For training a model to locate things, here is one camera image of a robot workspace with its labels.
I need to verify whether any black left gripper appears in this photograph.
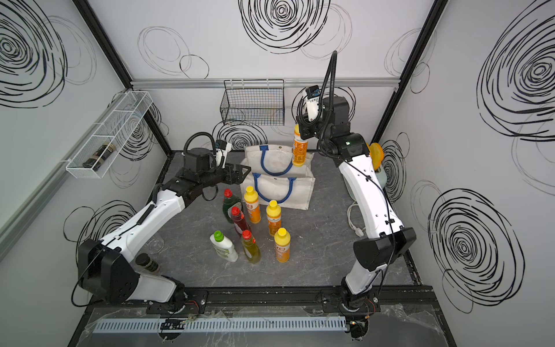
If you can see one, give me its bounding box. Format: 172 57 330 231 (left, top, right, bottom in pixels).
199 161 251 191

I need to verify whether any white bag with blue handles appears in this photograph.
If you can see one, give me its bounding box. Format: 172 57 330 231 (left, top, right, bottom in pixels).
240 145 316 211

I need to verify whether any orange soap bottle yellow cap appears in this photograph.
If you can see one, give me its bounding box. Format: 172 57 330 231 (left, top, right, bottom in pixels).
244 186 262 224
274 228 291 263
266 200 282 237
292 124 308 167

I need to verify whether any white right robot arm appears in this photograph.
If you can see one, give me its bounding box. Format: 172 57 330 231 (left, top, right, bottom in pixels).
297 94 416 312

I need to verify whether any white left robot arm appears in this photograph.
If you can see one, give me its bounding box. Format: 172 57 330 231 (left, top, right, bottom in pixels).
75 148 251 304

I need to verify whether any green soap bottle red cap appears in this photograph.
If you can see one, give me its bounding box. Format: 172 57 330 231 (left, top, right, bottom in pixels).
223 189 243 224

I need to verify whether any white soap bottle green cap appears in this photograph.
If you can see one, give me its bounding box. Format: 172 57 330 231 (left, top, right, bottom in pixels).
210 231 238 263

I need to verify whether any yellow-green soap bottle red cap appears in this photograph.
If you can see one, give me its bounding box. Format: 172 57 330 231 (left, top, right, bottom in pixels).
241 230 261 264

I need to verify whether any yellow toy toast slice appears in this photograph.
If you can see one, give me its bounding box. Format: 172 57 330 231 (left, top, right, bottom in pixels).
369 143 384 171

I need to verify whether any mint green toaster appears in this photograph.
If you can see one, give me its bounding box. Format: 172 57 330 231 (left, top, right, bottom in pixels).
374 166 387 190

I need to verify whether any dark bottle in shelf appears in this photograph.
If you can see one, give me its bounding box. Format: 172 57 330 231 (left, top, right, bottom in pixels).
82 143 116 171

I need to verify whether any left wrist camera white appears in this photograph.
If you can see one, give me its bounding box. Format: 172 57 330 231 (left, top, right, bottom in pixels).
215 140 233 169

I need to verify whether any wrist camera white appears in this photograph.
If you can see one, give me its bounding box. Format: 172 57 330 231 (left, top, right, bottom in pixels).
215 140 233 169
305 85 321 122

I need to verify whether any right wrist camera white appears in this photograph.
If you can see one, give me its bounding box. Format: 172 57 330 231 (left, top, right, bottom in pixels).
305 85 321 122

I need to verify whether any black wire wall basket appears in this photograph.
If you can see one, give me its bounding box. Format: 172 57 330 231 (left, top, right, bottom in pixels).
220 87 286 126

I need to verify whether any white toaster power cable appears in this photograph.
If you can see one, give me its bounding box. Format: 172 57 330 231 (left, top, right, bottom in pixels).
346 201 365 238

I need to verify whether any aluminium wall rail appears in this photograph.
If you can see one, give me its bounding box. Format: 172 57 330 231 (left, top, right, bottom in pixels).
131 77 400 90

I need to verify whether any white wire wall shelf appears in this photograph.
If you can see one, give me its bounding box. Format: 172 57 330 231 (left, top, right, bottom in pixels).
66 91 153 179

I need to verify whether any grey slotted cable duct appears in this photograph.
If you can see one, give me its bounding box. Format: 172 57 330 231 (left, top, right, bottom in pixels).
93 316 348 333

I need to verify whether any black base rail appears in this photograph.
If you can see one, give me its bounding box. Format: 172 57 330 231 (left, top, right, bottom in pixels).
147 285 439 315

